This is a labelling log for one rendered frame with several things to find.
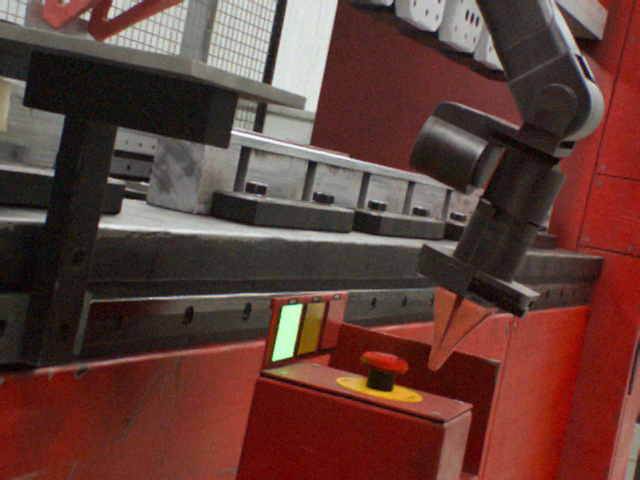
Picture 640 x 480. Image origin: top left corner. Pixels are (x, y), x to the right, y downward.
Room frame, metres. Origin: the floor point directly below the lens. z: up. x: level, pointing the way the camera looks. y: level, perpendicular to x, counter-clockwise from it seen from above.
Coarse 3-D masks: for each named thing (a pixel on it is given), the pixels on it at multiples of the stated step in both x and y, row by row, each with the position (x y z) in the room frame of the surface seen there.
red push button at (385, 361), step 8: (368, 352) 1.07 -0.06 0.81; (376, 352) 1.08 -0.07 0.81; (360, 360) 1.07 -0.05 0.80; (368, 360) 1.06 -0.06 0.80; (376, 360) 1.06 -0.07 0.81; (384, 360) 1.06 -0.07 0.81; (392, 360) 1.06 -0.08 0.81; (400, 360) 1.07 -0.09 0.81; (376, 368) 1.06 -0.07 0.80; (384, 368) 1.06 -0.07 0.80; (392, 368) 1.06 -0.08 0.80; (400, 368) 1.06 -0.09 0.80; (368, 376) 1.07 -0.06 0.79; (376, 376) 1.07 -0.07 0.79; (384, 376) 1.07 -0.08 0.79; (392, 376) 1.07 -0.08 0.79; (368, 384) 1.07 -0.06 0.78; (376, 384) 1.07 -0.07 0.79; (384, 384) 1.07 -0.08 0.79; (392, 384) 1.07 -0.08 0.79
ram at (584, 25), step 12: (564, 0) 2.61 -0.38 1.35; (576, 0) 2.69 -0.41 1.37; (600, 0) 2.89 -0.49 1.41; (564, 12) 2.67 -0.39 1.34; (576, 12) 2.72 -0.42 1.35; (588, 12) 2.81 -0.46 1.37; (576, 24) 2.81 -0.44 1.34; (588, 24) 2.84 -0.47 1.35; (600, 24) 2.94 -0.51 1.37; (576, 36) 2.99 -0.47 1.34; (588, 36) 2.96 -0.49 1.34; (600, 36) 2.97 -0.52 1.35
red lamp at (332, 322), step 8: (336, 304) 1.20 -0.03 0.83; (328, 312) 1.19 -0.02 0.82; (336, 312) 1.21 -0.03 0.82; (328, 320) 1.19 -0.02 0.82; (336, 320) 1.21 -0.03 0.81; (328, 328) 1.19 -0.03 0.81; (336, 328) 1.22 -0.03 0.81; (328, 336) 1.20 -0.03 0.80; (336, 336) 1.22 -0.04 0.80; (320, 344) 1.18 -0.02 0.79; (328, 344) 1.20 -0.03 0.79
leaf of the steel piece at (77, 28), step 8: (32, 0) 0.93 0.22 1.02; (32, 8) 0.93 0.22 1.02; (40, 8) 0.94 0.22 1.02; (32, 16) 0.93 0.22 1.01; (40, 16) 0.94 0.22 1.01; (24, 24) 0.93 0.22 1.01; (32, 24) 0.93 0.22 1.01; (40, 24) 0.94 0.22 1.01; (48, 24) 0.95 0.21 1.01; (72, 24) 0.98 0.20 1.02; (80, 24) 0.98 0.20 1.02; (56, 32) 0.96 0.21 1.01; (64, 32) 0.97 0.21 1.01; (72, 32) 0.98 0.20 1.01; (80, 32) 0.99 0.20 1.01; (88, 32) 0.99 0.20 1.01
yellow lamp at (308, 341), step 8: (312, 304) 1.14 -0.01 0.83; (320, 304) 1.16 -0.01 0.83; (312, 312) 1.14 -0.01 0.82; (320, 312) 1.16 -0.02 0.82; (304, 320) 1.13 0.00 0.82; (312, 320) 1.14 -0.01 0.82; (320, 320) 1.17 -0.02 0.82; (304, 328) 1.13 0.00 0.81; (312, 328) 1.15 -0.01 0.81; (304, 336) 1.13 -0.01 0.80; (312, 336) 1.15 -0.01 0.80; (304, 344) 1.14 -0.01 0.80; (312, 344) 1.16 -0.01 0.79; (304, 352) 1.14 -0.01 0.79
